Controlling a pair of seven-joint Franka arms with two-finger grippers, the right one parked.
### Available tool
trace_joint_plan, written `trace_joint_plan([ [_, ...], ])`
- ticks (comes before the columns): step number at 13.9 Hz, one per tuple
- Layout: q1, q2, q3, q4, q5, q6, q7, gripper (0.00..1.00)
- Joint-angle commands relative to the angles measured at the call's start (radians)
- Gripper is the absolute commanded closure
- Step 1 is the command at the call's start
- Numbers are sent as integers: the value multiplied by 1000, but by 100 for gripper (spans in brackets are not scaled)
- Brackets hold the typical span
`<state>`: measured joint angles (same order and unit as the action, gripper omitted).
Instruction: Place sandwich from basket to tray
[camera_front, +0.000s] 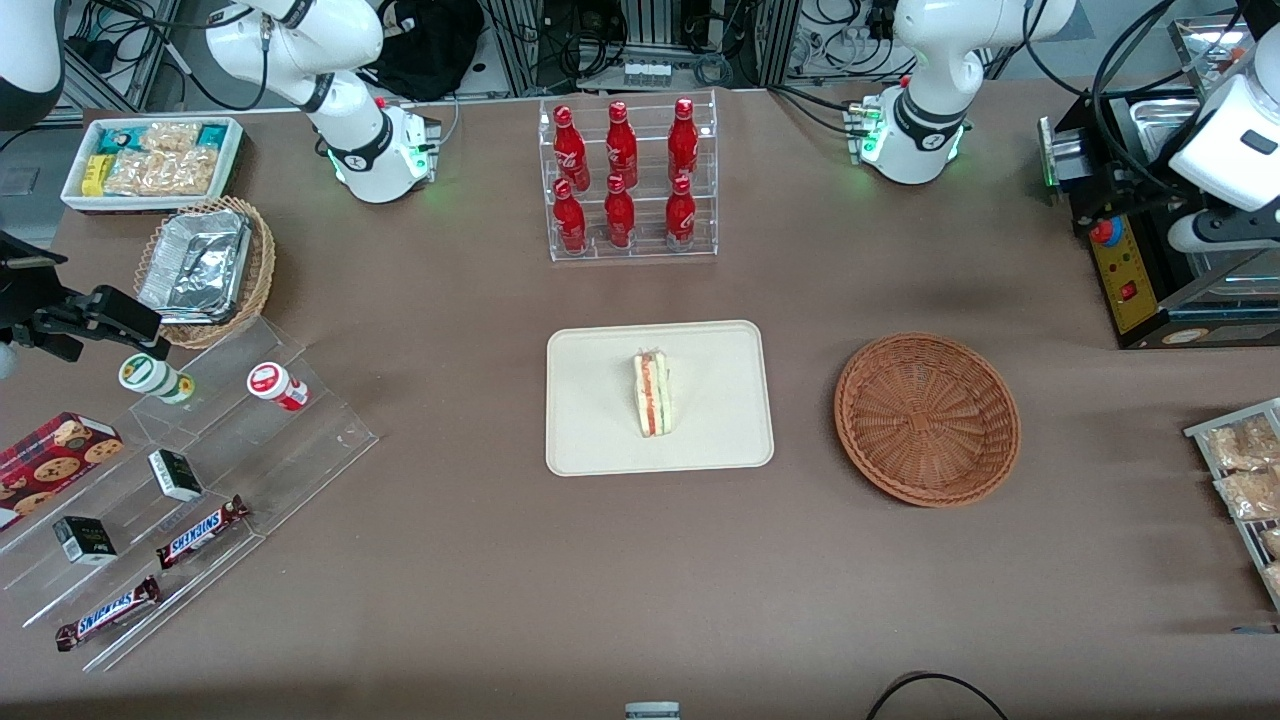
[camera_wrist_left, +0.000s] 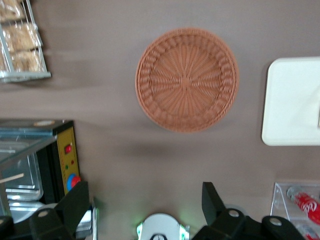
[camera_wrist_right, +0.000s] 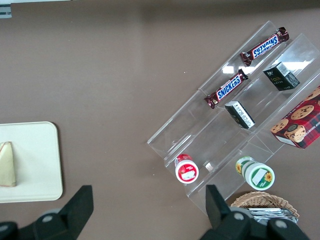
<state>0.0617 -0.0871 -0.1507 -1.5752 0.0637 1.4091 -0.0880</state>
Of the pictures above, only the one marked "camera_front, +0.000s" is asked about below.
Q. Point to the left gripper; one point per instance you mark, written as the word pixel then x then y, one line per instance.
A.
pixel 1165 173

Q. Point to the small black box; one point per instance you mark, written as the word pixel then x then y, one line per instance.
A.
pixel 85 540
pixel 175 475

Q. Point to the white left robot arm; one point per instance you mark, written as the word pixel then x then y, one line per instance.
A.
pixel 925 100

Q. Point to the clear acrylic step display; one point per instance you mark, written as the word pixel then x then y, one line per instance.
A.
pixel 300 450

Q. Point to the clear acrylic bottle rack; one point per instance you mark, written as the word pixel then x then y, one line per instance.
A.
pixel 645 250

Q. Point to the clear peanut snack bag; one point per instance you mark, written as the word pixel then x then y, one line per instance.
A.
pixel 165 172
pixel 170 136

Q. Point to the white rectangular snack bin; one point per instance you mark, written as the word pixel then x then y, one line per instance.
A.
pixel 72 198

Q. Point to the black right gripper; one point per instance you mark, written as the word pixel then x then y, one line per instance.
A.
pixel 22 293

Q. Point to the beige plastic tray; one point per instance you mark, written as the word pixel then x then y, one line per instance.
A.
pixel 600 440

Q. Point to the aluminium foil tray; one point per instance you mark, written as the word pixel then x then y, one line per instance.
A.
pixel 195 265

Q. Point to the light wicker basket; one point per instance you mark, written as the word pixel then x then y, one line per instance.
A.
pixel 262 270

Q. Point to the black bag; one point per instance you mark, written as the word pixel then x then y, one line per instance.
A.
pixel 430 45

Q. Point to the triangular sandwich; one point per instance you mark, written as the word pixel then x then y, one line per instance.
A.
pixel 652 395

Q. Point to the black food warmer machine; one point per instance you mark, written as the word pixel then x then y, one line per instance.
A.
pixel 1130 290

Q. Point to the red lid cup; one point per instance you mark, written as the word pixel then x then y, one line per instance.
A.
pixel 275 385

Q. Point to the grey device at table edge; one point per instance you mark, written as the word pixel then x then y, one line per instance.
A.
pixel 652 711

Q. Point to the green lid cup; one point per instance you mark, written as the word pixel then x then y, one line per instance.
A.
pixel 150 376

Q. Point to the snickers chocolate bar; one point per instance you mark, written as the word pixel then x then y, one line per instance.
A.
pixel 108 613
pixel 200 533

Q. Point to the red cookie box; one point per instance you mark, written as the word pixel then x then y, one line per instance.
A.
pixel 55 465

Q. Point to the grey snack tray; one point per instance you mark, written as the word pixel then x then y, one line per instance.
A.
pixel 1200 432

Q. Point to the red cola bottle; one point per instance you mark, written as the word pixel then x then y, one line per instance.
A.
pixel 569 222
pixel 621 148
pixel 619 218
pixel 683 142
pixel 572 150
pixel 680 218

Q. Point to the white power strip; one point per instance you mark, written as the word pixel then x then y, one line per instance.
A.
pixel 647 73

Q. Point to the brown wicker basket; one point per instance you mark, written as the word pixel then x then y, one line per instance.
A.
pixel 925 420

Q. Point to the black box with silver plate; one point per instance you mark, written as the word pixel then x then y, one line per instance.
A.
pixel 1085 130

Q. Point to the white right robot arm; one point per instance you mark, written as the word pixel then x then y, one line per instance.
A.
pixel 350 120

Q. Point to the yellow snack packet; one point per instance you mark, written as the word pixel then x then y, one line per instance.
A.
pixel 94 176

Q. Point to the clear cracker snack bag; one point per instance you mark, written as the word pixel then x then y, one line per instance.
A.
pixel 1240 445
pixel 1250 495

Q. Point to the teal snack packet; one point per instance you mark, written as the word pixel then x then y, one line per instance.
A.
pixel 212 136
pixel 117 139

